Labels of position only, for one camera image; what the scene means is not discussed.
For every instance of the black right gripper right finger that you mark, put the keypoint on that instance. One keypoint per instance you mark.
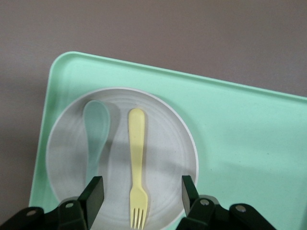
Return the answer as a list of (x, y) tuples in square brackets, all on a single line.
[(204, 215)]

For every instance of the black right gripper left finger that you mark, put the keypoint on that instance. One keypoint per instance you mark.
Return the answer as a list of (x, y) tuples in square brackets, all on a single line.
[(79, 215)]

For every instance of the round beige plate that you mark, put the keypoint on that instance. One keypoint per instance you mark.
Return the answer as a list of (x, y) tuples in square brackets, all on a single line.
[(165, 148)]

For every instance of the yellow plastic fork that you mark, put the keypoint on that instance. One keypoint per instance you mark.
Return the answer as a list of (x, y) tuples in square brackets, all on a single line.
[(136, 143)]

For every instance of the light green rectangular tray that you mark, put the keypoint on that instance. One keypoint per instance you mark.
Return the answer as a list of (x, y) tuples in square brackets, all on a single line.
[(239, 143)]

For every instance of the green plastic spoon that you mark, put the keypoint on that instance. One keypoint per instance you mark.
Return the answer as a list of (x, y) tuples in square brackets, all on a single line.
[(96, 124)]

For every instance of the brown table cover sheet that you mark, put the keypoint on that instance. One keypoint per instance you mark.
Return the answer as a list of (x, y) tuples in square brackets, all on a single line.
[(144, 28)]

